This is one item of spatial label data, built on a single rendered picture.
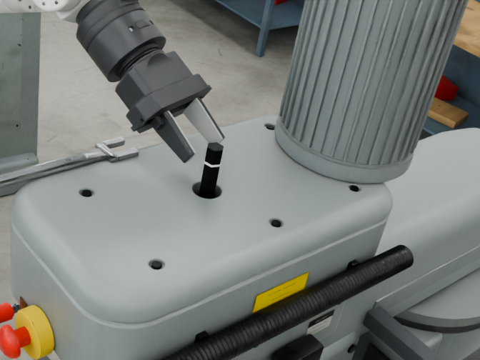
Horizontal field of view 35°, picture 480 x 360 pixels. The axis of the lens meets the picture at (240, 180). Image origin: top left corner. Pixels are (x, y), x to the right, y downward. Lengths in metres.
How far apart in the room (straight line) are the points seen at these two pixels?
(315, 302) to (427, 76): 0.32
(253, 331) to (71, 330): 0.21
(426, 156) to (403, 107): 0.44
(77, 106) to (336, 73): 4.03
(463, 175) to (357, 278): 0.46
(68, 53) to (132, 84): 4.70
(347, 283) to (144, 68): 0.37
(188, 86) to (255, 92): 4.51
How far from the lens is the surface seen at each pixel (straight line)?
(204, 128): 0.93
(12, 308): 1.02
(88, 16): 0.92
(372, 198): 1.00
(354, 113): 0.97
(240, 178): 0.97
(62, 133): 4.62
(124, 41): 0.90
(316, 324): 1.09
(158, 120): 0.89
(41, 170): 0.92
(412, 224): 1.22
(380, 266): 1.03
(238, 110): 5.14
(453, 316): 1.40
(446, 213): 1.29
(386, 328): 1.20
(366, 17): 0.92
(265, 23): 5.87
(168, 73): 0.92
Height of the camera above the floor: 2.42
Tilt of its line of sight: 33 degrees down
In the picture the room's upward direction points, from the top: 12 degrees clockwise
